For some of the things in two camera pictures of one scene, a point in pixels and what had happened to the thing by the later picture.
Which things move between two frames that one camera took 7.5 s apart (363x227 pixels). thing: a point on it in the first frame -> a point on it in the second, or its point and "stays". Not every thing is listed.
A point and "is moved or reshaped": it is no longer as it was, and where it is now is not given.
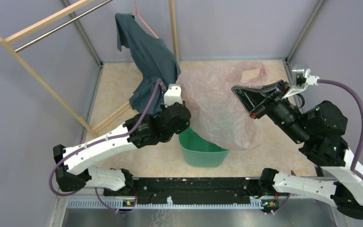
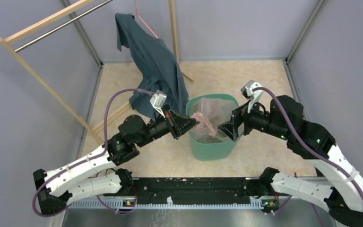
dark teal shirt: x=159 y=66 stays
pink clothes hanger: x=137 y=14 stays
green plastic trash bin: x=198 y=152 -> x=214 y=151
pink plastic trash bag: x=217 y=112 is moved or reshaped
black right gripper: x=260 y=99 -> x=237 y=116
